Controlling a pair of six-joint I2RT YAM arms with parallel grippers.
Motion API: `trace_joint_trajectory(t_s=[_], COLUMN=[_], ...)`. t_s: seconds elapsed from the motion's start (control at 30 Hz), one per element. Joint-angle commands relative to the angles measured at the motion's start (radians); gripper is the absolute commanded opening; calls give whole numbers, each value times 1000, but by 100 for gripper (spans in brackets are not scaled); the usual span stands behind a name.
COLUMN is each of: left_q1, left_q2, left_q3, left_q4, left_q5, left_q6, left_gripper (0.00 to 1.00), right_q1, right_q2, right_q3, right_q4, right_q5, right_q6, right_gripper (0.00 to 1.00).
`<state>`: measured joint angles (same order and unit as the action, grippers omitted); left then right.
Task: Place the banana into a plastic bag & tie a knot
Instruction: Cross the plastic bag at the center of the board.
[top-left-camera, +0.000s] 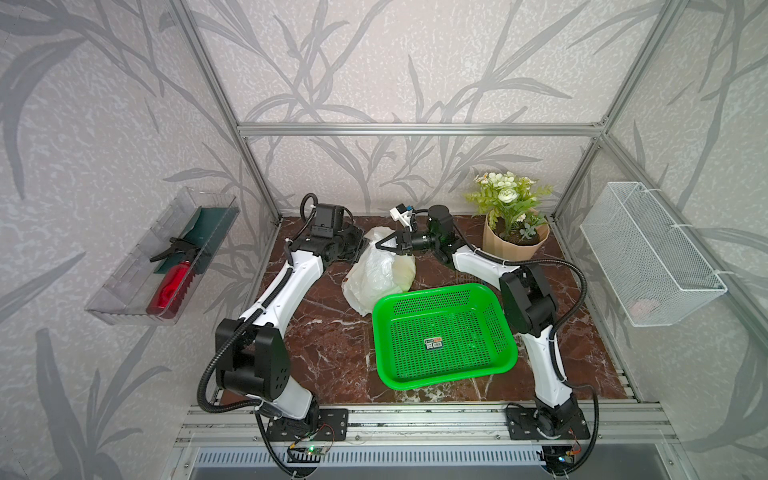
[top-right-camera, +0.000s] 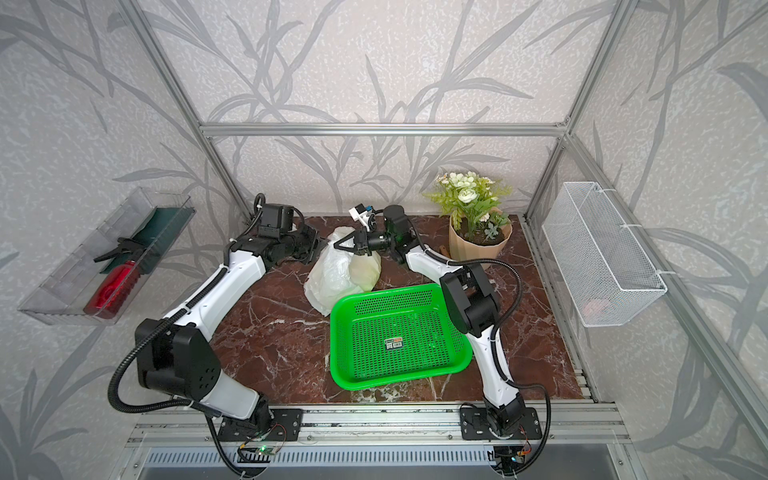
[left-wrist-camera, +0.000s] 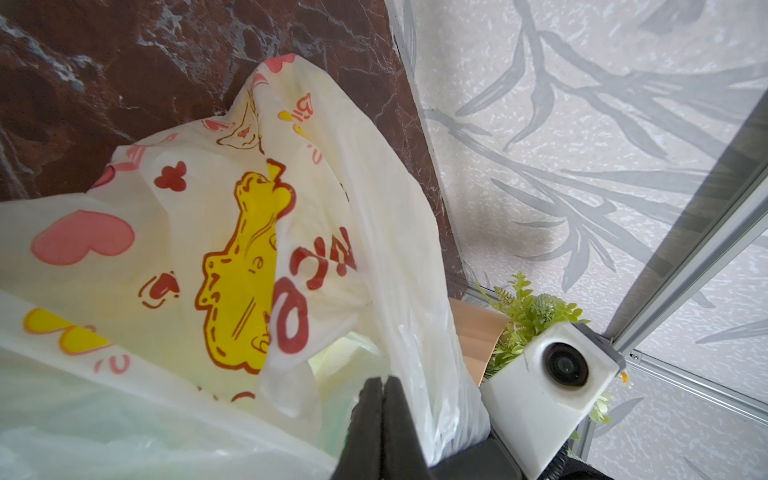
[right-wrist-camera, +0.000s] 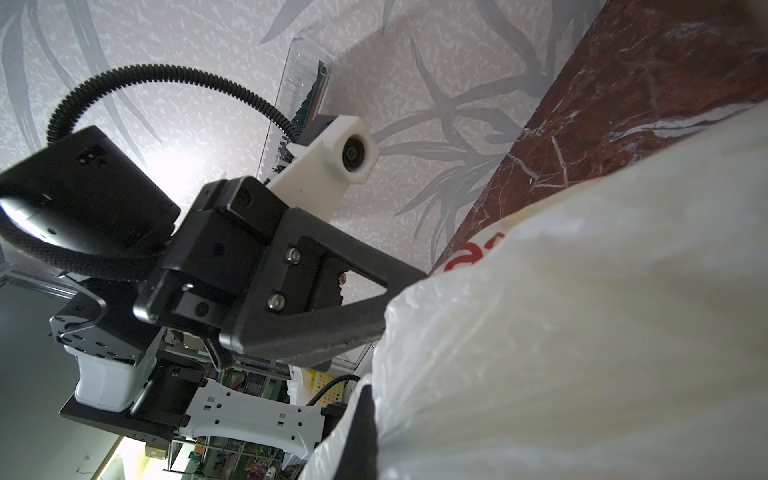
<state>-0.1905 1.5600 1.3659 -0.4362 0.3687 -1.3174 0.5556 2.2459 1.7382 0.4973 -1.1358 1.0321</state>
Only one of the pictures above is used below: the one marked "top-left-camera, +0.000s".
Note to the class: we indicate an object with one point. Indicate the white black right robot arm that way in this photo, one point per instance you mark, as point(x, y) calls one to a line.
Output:
point(530, 308)

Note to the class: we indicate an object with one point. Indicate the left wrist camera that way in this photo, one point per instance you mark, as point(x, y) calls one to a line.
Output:
point(328, 220)

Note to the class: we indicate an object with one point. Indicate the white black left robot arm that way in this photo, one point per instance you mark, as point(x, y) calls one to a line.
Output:
point(251, 357)

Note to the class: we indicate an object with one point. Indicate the clear plastic wall tray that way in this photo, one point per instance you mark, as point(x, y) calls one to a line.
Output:
point(158, 277)

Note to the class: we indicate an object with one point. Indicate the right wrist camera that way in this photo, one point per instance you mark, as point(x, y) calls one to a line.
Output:
point(405, 216)

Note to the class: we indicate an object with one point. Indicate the white wire mesh basket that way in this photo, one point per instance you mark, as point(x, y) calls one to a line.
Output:
point(656, 272)

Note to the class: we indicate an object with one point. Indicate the dark green cloth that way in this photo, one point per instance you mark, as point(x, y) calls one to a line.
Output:
point(207, 229)

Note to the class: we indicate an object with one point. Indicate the green plastic perforated basket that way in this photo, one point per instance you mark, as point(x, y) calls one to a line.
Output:
point(468, 317)

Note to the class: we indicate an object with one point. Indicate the red black spray bottle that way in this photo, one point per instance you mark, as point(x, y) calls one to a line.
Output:
point(169, 296)

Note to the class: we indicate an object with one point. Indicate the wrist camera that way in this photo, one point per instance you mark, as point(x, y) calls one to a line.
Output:
point(328, 220)
point(405, 216)

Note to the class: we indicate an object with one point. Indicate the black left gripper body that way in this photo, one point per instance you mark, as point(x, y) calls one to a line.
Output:
point(350, 244)

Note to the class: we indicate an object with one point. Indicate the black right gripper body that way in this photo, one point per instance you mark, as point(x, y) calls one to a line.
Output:
point(415, 241)

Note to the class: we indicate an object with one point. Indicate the beige plastic flower pot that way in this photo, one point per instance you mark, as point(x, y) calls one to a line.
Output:
point(495, 245)

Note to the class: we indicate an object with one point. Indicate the basket barcode label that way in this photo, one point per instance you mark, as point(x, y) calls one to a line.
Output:
point(434, 343)

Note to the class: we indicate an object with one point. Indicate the artificial white flower plant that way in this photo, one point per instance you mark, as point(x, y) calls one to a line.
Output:
point(510, 204)

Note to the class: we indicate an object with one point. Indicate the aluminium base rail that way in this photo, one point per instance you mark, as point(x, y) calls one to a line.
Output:
point(449, 440)

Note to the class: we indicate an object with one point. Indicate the white printed plastic bag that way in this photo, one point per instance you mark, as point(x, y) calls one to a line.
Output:
point(377, 274)

